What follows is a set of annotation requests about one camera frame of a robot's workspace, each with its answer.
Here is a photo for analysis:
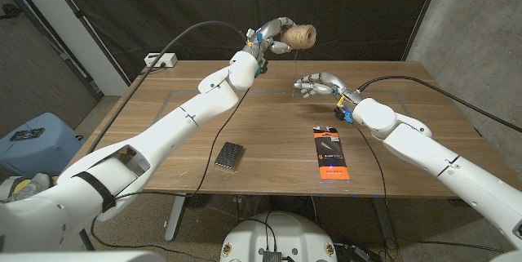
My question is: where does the grey sneaker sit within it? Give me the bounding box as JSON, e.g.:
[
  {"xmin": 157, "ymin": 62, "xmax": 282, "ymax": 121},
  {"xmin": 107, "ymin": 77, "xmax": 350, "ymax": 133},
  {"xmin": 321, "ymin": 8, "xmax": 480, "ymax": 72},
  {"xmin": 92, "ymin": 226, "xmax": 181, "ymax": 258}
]
[{"xmin": 7, "ymin": 171, "xmax": 53, "ymax": 202}]

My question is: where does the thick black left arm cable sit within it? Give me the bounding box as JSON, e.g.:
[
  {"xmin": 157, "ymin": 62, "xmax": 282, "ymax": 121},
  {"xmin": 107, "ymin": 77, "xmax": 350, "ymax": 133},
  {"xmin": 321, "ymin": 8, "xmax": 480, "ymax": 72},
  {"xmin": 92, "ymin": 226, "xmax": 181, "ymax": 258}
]
[{"xmin": 87, "ymin": 20, "xmax": 248, "ymax": 155}]

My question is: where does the orange and black flat package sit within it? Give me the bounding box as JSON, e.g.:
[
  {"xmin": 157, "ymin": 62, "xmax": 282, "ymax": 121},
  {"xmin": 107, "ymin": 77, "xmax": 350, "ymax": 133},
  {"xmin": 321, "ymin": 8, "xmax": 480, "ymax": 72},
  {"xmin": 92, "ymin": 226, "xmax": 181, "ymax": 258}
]
[{"xmin": 312, "ymin": 126, "xmax": 351, "ymax": 181}]

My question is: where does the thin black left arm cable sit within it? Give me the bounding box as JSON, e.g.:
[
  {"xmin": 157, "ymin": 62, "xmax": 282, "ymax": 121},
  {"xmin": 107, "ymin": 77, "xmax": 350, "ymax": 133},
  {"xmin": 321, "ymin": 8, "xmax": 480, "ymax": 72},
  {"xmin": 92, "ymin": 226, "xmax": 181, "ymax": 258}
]
[{"xmin": 89, "ymin": 78, "xmax": 262, "ymax": 262}]

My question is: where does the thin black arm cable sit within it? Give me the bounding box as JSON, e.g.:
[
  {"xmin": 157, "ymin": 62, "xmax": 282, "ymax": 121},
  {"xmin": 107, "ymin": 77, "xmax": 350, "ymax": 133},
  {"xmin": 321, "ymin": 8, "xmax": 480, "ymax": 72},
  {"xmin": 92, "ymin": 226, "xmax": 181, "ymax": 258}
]
[
  {"xmin": 89, "ymin": 78, "xmax": 262, "ymax": 262},
  {"xmin": 349, "ymin": 122, "xmax": 507, "ymax": 254}
]

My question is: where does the floor power strip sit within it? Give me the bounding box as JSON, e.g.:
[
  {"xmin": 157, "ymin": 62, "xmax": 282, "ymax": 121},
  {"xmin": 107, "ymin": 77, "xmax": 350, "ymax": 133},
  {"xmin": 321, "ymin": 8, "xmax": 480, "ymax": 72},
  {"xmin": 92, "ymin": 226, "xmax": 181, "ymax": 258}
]
[{"xmin": 336, "ymin": 244, "xmax": 370, "ymax": 261}]

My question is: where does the black wall fixture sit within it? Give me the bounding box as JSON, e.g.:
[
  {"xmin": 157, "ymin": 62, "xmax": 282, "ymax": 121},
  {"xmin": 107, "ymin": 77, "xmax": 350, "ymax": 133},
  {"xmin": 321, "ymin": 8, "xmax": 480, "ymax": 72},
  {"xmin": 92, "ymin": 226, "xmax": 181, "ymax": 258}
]
[{"xmin": 0, "ymin": 3, "xmax": 24, "ymax": 20}]

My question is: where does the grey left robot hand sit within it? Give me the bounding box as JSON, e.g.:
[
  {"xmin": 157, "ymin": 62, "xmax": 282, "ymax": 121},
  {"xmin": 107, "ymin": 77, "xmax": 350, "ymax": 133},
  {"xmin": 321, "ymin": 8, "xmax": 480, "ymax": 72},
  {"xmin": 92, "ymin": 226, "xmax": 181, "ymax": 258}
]
[{"xmin": 244, "ymin": 16, "xmax": 297, "ymax": 61}]

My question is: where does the metal table leg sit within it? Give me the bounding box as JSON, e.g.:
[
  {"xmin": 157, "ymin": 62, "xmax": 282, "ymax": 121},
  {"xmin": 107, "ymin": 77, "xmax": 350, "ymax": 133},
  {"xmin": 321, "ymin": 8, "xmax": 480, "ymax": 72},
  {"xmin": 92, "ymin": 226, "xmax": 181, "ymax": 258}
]
[
  {"xmin": 164, "ymin": 192, "xmax": 188, "ymax": 242},
  {"xmin": 369, "ymin": 196, "xmax": 397, "ymax": 251}
]

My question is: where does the black backdrop curtain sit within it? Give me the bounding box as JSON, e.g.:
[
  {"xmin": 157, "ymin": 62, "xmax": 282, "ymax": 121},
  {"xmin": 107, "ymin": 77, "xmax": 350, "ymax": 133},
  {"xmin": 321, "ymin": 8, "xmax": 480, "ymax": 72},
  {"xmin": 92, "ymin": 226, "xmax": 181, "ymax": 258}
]
[{"xmin": 42, "ymin": 0, "xmax": 440, "ymax": 83}]

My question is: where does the black metal frame bar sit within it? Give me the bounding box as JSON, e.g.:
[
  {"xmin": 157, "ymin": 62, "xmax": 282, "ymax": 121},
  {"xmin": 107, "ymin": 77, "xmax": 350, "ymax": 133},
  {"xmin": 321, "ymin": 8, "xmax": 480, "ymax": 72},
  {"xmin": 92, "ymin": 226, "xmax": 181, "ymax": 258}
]
[{"xmin": 0, "ymin": 0, "xmax": 103, "ymax": 100}]

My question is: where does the white power outlet box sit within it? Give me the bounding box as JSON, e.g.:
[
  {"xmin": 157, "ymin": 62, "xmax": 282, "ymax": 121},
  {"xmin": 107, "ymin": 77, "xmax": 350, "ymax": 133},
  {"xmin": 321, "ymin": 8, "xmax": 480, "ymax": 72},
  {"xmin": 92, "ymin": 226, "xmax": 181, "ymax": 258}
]
[{"xmin": 144, "ymin": 52, "xmax": 179, "ymax": 69}]

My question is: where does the jute twine strand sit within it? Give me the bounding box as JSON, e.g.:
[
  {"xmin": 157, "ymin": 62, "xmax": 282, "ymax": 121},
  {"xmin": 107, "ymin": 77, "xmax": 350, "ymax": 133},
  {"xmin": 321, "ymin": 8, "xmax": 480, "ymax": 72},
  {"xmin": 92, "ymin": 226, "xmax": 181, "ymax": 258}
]
[{"xmin": 291, "ymin": 47, "xmax": 300, "ymax": 98}]

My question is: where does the black backdrop pole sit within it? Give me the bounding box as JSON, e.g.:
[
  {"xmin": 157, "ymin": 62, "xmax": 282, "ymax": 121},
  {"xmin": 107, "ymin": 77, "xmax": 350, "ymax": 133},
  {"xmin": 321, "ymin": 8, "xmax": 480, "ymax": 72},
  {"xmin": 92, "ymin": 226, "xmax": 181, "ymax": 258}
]
[
  {"xmin": 401, "ymin": 0, "xmax": 446, "ymax": 62},
  {"xmin": 40, "ymin": 0, "xmax": 134, "ymax": 87}
]

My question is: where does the blue stool with device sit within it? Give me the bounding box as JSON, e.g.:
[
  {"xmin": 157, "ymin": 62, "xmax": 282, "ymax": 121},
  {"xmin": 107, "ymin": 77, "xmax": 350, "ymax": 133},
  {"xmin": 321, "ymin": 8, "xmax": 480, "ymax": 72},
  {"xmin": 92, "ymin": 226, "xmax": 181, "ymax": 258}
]
[{"xmin": 0, "ymin": 112, "xmax": 85, "ymax": 177}]

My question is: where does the black torso cable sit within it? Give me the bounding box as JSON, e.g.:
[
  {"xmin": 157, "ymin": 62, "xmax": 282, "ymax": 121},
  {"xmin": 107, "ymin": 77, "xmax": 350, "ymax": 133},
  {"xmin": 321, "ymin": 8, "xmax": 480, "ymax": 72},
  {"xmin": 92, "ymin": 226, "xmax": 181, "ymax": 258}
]
[{"xmin": 243, "ymin": 211, "xmax": 279, "ymax": 253}]

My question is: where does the grey metallic flat block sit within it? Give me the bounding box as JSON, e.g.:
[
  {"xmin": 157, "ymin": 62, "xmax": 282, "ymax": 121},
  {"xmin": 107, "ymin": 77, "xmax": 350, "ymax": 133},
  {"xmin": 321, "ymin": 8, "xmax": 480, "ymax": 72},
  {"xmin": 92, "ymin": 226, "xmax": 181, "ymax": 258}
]
[{"xmin": 214, "ymin": 141, "xmax": 245, "ymax": 171}]

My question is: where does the black round floor fan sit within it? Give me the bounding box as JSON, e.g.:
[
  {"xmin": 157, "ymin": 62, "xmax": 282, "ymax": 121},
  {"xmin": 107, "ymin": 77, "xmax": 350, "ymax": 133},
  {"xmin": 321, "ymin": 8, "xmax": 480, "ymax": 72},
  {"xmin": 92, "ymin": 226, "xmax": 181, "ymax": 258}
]
[{"xmin": 187, "ymin": 193, "xmax": 214, "ymax": 211}]

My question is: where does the jute twine spool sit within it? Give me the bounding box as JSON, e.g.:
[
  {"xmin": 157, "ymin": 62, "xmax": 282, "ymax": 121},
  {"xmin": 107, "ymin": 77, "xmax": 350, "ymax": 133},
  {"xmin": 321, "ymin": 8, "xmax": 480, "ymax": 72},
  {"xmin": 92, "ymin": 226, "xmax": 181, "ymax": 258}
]
[{"xmin": 280, "ymin": 24, "xmax": 317, "ymax": 50}]

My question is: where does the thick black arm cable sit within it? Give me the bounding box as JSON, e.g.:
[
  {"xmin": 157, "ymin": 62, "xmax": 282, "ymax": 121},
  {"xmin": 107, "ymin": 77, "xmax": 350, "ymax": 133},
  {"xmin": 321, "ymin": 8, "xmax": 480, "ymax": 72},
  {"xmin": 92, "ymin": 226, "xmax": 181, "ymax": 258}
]
[
  {"xmin": 87, "ymin": 20, "xmax": 248, "ymax": 155},
  {"xmin": 357, "ymin": 75, "xmax": 522, "ymax": 135}
]

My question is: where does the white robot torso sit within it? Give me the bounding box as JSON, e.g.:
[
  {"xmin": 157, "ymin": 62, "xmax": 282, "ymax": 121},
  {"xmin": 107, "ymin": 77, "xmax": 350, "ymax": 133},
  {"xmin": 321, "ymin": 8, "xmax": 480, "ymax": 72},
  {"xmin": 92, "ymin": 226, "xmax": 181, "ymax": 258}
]
[{"xmin": 219, "ymin": 211, "xmax": 338, "ymax": 262}]

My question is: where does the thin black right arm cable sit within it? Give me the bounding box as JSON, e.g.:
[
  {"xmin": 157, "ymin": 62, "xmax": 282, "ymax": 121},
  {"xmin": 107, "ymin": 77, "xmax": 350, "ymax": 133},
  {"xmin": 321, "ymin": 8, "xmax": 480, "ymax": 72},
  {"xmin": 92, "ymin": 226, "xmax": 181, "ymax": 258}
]
[{"xmin": 349, "ymin": 122, "xmax": 507, "ymax": 254}]

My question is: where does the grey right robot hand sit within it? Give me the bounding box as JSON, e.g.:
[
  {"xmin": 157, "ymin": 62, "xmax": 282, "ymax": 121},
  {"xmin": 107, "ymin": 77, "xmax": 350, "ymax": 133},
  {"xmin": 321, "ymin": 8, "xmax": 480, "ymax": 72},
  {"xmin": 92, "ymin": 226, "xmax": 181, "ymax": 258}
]
[{"xmin": 293, "ymin": 72, "xmax": 366, "ymax": 106}]

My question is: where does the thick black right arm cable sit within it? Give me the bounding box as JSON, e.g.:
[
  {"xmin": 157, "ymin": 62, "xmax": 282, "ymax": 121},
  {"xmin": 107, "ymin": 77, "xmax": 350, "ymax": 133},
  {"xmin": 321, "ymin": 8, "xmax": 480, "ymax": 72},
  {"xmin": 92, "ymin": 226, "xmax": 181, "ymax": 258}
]
[{"xmin": 357, "ymin": 75, "xmax": 522, "ymax": 135}]

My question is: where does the white robot head housing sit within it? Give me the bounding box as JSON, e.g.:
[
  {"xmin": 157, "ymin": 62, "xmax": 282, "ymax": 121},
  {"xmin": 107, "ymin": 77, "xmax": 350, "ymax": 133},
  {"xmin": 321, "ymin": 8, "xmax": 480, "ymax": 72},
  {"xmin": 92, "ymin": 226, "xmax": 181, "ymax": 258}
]
[{"xmin": 0, "ymin": 251, "xmax": 166, "ymax": 262}]

